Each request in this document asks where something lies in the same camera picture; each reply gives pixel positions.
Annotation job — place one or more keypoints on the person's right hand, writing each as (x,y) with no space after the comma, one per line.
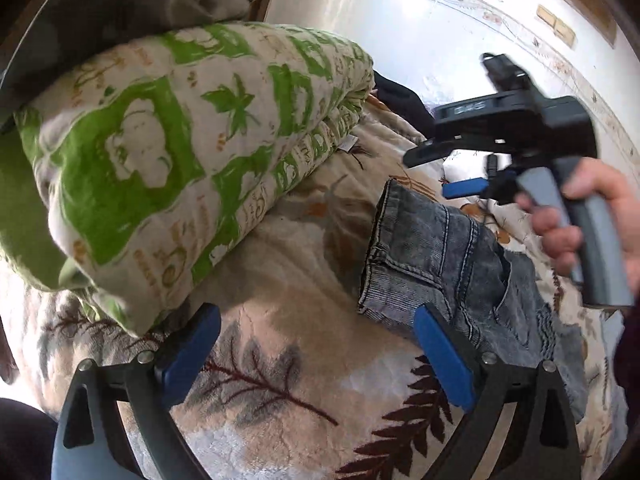
(620,200)

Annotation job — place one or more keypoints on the black cloth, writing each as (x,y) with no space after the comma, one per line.
(400,105)

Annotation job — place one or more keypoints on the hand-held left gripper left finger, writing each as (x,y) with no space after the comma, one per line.
(187,355)

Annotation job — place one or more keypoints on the grey denim pants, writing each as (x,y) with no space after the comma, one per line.
(440,260)

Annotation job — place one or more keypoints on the white patterned pillow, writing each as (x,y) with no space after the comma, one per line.
(470,169)

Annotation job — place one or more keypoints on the beige wall switch panel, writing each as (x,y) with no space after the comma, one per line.
(555,25)

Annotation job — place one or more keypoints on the grey cloth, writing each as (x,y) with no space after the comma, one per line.
(150,0)

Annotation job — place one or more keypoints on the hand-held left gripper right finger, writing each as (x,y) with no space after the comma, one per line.
(445,355)

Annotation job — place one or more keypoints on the leaf print bed sheet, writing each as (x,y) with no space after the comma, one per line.
(280,270)

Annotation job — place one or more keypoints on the green patterned quilt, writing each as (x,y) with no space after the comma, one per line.
(150,160)

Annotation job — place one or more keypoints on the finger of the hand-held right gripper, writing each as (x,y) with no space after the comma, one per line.
(465,188)
(425,155)

